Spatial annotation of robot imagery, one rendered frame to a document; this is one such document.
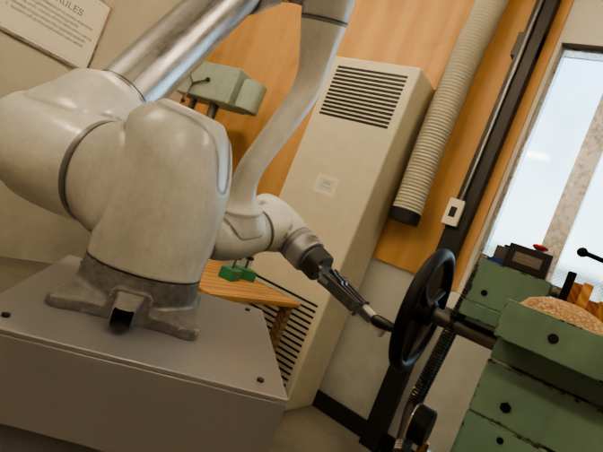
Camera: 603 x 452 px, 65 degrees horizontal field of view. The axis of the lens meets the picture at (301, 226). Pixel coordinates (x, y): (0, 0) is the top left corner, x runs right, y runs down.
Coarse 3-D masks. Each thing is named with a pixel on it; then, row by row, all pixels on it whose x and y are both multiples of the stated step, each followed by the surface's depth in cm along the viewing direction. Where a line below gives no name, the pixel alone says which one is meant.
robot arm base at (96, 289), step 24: (96, 264) 58; (72, 288) 56; (96, 288) 57; (120, 288) 56; (144, 288) 57; (168, 288) 59; (192, 288) 62; (96, 312) 56; (120, 312) 56; (144, 312) 57; (168, 312) 59; (192, 312) 63; (192, 336) 58
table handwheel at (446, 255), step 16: (432, 256) 97; (448, 256) 101; (432, 272) 94; (448, 272) 109; (416, 288) 92; (448, 288) 113; (416, 304) 92; (432, 304) 102; (400, 320) 92; (416, 320) 103; (432, 320) 102; (448, 320) 100; (464, 320) 99; (400, 336) 93; (416, 336) 104; (432, 336) 114; (464, 336) 98; (480, 336) 96; (496, 336) 95; (400, 352) 95; (416, 352) 109; (400, 368) 99
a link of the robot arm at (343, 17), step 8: (296, 0) 97; (304, 0) 96; (312, 0) 94; (320, 0) 93; (328, 0) 93; (336, 0) 93; (344, 0) 93; (352, 0) 95; (304, 8) 96; (312, 8) 94; (320, 8) 94; (328, 8) 93; (336, 8) 94; (344, 8) 94; (352, 8) 96; (320, 16) 94; (328, 16) 94; (336, 16) 94; (344, 16) 95
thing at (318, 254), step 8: (320, 248) 108; (312, 256) 106; (320, 256) 106; (328, 256) 107; (304, 264) 107; (312, 264) 105; (320, 264) 106; (328, 264) 109; (304, 272) 107; (312, 272) 107; (328, 272) 105; (312, 280) 109; (336, 280) 104
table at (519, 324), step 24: (480, 312) 92; (504, 312) 71; (528, 312) 69; (504, 336) 70; (528, 336) 69; (552, 336) 67; (576, 336) 66; (600, 336) 64; (552, 360) 67; (576, 360) 65; (600, 360) 64
